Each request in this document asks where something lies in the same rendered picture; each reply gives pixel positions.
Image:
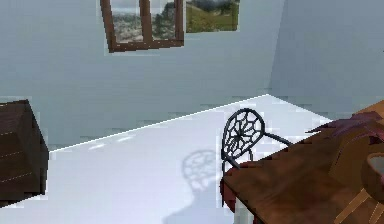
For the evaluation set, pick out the black web back chair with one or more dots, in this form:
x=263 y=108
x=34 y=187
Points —
x=242 y=133

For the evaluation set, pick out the brown round bowl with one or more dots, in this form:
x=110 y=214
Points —
x=374 y=173

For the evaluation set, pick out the green landscape picture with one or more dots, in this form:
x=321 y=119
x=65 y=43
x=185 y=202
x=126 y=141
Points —
x=212 y=16

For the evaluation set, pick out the brown wooden table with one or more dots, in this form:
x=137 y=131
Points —
x=300 y=180

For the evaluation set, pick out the brown framed window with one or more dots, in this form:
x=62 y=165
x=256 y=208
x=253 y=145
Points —
x=146 y=23

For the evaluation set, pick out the light wooden chair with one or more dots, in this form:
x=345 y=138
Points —
x=360 y=208

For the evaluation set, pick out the purple leaf house plant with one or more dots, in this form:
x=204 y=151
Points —
x=356 y=124

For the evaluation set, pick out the dark brown chest of drawers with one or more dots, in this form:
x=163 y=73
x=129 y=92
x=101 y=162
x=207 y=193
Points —
x=19 y=153

